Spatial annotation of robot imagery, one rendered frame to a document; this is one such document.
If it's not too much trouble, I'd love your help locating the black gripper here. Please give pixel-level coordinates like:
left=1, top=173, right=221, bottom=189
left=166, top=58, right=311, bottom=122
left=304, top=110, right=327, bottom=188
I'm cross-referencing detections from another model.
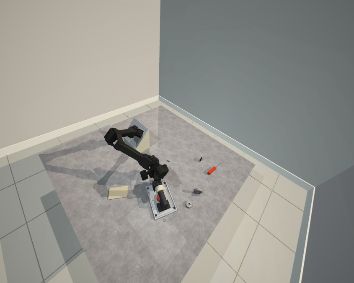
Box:
left=140, top=164, right=169, bottom=180

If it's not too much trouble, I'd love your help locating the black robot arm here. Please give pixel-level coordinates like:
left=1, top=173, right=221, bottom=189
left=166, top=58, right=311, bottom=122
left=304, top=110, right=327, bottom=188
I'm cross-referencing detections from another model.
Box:
left=104, top=125, right=167, bottom=181

